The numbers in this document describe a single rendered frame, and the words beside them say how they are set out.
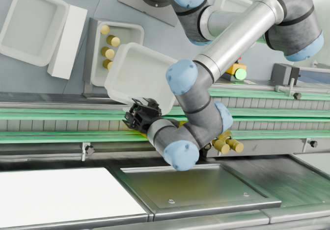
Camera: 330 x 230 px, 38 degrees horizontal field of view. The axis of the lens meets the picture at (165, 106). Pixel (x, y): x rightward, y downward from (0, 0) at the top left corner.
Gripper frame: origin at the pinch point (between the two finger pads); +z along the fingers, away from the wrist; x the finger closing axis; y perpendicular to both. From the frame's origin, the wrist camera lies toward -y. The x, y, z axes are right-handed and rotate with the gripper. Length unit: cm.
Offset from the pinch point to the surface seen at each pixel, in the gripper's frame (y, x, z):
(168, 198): -15.0, 21.7, -14.5
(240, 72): -54, -16, 28
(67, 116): 13.4, 14.1, 12.8
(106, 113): -1.8, 11.6, 18.3
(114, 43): -0.1, -9.6, 30.6
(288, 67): -79, -25, 30
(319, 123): -106, -8, 24
